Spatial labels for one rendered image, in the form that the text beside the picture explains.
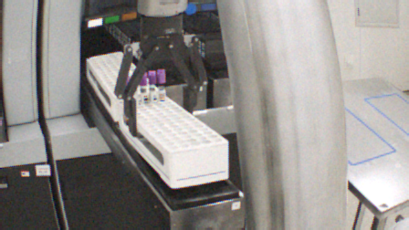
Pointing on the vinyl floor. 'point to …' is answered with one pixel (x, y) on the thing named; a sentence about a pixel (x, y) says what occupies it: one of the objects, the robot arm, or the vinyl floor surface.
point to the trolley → (377, 148)
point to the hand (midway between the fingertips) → (160, 118)
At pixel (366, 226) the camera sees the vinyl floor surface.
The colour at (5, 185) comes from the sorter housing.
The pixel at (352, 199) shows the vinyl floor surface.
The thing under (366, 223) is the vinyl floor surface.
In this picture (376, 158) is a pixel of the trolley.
